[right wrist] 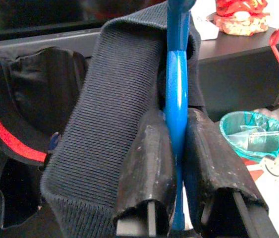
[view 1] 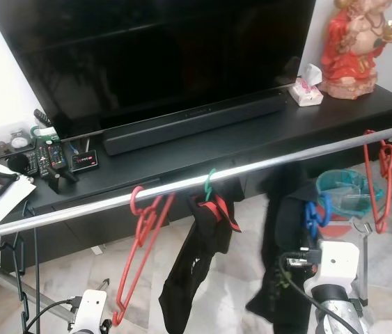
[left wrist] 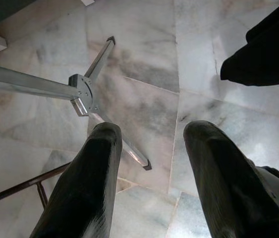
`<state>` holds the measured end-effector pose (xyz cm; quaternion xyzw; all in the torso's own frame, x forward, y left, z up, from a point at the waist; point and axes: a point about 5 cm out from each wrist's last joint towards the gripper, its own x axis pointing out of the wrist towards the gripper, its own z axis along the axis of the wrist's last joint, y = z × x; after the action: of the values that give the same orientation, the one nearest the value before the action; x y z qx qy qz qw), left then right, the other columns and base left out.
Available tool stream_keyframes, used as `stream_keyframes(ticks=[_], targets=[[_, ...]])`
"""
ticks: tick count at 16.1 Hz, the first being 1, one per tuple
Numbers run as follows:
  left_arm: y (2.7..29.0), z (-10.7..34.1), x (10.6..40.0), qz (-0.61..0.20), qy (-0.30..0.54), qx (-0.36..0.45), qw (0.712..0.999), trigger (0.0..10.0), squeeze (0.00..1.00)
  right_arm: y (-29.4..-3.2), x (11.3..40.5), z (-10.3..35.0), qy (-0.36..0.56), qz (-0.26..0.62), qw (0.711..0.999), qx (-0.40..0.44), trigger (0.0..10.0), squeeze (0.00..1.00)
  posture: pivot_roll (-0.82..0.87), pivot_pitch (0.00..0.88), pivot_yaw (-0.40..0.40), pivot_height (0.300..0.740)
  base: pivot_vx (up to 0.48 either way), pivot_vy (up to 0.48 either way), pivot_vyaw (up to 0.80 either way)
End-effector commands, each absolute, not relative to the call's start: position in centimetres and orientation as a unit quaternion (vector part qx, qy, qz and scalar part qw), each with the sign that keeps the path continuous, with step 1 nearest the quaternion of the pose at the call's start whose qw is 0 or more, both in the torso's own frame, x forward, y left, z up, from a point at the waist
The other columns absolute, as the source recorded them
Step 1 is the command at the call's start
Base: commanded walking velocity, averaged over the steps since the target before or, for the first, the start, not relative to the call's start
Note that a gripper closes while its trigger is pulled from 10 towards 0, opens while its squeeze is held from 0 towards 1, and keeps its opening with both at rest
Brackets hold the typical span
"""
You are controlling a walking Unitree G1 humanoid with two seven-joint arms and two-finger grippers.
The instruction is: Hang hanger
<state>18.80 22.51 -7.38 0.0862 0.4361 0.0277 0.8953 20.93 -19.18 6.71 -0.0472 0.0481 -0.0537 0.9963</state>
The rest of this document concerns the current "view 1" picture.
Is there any black hoodie with green logo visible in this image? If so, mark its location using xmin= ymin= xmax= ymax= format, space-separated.
xmin=246 ymin=167 xmax=329 ymax=334

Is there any blue plastic hanger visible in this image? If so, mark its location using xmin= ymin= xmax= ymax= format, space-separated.
xmin=303 ymin=192 xmax=333 ymax=241

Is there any red plastic hanger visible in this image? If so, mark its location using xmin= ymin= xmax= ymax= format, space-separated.
xmin=112 ymin=184 xmax=177 ymax=328
xmin=363 ymin=120 xmax=392 ymax=234

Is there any green plastic hanger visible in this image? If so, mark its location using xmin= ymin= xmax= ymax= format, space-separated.
xmin=203 ymin=168 xmax=218 ymax=202

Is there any black garment with red trim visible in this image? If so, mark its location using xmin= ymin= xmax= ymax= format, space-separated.
xmin=158 ymin=191 xmax=242 ymax=334

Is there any small black display device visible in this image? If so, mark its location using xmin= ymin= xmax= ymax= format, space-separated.
xmin=70 ymin=150 xmax=100 ymax=173

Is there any black remote control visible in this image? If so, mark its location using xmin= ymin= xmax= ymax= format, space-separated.
xmin=34 ymin=143 xmax=52 ymax=176
xmin=33 ymin=109 xmax=54 ymax=128
xmin=49 ymin=141 xmax=68 ymax=171

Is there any green and white mug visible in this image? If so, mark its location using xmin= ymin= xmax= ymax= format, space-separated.
xmin=31 ymin=124 xmax=59 ymax=144

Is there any clear plastic box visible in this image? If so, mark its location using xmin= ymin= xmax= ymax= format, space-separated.
xmin=0 ymin=124 xmax=38 ymax=159

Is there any black soundbar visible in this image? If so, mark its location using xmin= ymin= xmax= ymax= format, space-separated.
xmin=102 ymin=93 xmax=288 ymax=157

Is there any orange bin with teal liner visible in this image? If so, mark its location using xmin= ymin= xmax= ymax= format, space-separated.
xmin=315 ymin=169 xmax=372 ymax=241

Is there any black television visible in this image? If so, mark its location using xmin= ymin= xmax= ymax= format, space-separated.
xmin=0 ymin=0 xmax=317 ymax=140

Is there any black TV console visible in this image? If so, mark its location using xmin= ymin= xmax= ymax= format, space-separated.
xmin=0 ymin=83 xmax=392 ymax=276

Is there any white tissue box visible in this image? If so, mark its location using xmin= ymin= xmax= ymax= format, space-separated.
xmin=288 ymin=63 xmax=324 ymax=107

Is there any red robed statue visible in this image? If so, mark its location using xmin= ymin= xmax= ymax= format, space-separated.
xmin=319 ymin=0 xmax=392 ymax=100

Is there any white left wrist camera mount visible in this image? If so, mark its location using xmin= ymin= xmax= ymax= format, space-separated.
xmin=72 ymin=289 xmax=108 ymax=334

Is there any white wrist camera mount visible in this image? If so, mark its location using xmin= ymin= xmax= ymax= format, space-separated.
xmin=72 ymin=289 xmax=108 ymax=334
xmin=305 ymin=241 xmax=361 ymax=299

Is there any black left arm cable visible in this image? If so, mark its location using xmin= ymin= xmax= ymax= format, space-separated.
xmin=25 ymin=296 xmax=85 ymax=334

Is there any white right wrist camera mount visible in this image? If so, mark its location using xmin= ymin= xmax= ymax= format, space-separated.
xmin=305 ymin=241 xmax=361 ymax=299

